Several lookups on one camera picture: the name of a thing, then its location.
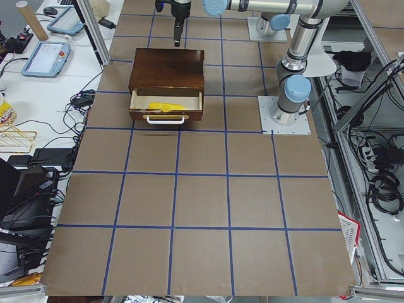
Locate near teach pendant tablet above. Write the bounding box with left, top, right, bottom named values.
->
left=21, top=42, right=71, bottom=78

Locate black electronics box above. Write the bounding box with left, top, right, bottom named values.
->
left=1, top=160, right=59, bottom=231

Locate dark brown wooden cabinet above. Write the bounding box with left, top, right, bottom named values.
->
left=128, top=48, right=205, bottom=96

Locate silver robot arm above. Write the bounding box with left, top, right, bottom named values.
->
left=202, top=1, right=347, bottom=126
left=257, top=13, right=290, bottom=35

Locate yellow snack bag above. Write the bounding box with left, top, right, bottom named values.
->
left=0, top=98, right=17, bottom=126

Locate black power adapter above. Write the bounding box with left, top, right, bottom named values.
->
left=70, top=90, right=95, bottom=108

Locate far teach pendant tablet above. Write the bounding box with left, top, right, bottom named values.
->
left=47, top=6, right=83, bottom=36

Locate aluminium frame post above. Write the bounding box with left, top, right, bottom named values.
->
left=73, top=0, right=110, bottom=66

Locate white red plastic basket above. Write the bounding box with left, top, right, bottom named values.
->
left=338, top=211, right=360, bottom=264

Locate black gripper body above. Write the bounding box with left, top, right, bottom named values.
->
left=155, top=0, right=191, bottom=19

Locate black computer mouse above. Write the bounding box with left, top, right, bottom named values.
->
left=43, top=7, right=58, bottom=16

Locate cardboard tube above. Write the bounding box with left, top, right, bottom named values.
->
left=15, top=1, right=49, bottom=41

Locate yellow toy corn cob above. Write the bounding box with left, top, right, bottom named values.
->
left=147, top=102, right=187, bottom=112

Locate gold wire rack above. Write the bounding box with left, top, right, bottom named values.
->
left=0, top=124, right=37, bottom=153

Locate wooden drawer with white handle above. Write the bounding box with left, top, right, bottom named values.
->
left=128, top=91, right=203, bottom=125

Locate black cloth on cup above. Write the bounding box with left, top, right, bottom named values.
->
left=333, top=50, right=372, bottom=72

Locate teach pendant tablet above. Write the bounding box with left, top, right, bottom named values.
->
left=47, top=6, right=83, bottom=36
left=21, top=42, right=71, bottom=78

